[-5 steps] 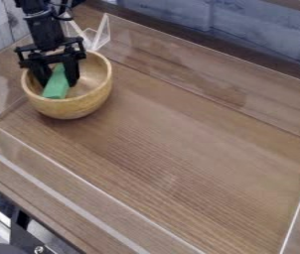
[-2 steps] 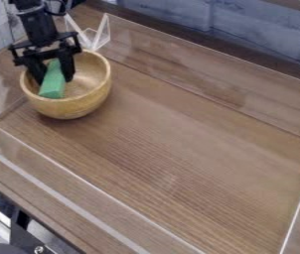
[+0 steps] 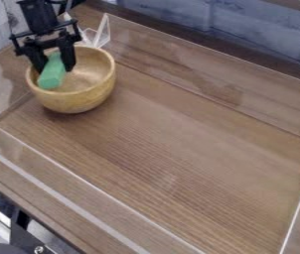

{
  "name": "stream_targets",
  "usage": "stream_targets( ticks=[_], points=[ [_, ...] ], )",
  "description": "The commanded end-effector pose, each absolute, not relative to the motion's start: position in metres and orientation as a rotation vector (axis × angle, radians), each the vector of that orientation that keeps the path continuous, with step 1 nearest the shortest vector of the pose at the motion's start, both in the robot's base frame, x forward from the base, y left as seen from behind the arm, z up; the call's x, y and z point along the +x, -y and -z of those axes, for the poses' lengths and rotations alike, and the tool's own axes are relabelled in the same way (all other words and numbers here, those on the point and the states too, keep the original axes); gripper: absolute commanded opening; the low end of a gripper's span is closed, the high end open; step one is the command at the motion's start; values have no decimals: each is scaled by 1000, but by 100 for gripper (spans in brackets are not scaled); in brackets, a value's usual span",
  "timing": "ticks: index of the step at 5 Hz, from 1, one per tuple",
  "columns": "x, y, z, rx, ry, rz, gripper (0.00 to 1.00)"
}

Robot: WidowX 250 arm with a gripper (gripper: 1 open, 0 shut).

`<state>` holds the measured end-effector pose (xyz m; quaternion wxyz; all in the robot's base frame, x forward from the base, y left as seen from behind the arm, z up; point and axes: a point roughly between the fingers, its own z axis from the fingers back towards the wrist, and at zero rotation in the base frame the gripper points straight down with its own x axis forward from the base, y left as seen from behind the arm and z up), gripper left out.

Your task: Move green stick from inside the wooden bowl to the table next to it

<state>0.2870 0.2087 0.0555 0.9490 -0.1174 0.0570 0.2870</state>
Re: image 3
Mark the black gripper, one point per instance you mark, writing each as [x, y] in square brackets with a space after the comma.
[43, 23]

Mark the green stick block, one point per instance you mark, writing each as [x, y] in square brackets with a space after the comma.
[54, 72]

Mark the wooden bowl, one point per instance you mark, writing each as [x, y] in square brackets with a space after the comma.
[86, 86]

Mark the clear acrylic corner bracket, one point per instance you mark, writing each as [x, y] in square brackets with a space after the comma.
[96, 38]

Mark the clear acrylic front wall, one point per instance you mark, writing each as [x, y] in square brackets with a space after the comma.
[97, 223]

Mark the black table leg bracket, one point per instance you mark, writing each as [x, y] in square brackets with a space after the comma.
[22, 238]

